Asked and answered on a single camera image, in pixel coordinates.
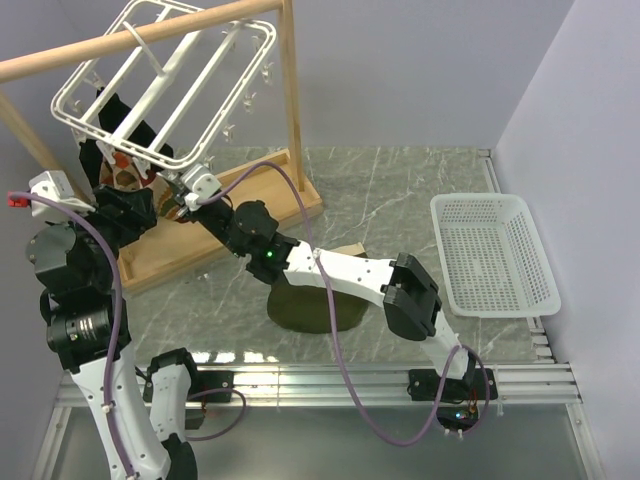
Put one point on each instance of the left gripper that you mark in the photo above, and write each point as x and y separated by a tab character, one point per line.
129	212

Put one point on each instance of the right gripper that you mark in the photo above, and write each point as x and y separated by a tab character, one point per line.
191	216

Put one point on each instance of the patterned striped underwear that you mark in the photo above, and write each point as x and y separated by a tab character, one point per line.
123	175

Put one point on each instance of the olive green underwear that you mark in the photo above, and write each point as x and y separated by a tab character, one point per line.
305	309

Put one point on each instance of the white plastic clip hanger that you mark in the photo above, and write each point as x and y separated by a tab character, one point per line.
83	97

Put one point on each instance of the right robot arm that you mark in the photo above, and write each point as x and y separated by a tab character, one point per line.
401	287

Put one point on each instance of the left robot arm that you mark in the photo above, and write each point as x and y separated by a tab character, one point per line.
75	259

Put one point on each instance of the white plastic basket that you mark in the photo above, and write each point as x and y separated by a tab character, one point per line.
492	258

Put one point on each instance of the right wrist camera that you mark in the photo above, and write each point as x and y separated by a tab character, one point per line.
201	184

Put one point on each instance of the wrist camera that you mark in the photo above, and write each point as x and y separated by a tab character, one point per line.
55	186
201	184

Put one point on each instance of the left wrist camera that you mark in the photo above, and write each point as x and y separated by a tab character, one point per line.
55	186

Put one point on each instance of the aluminium mounting rail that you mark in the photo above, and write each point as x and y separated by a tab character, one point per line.
298	422

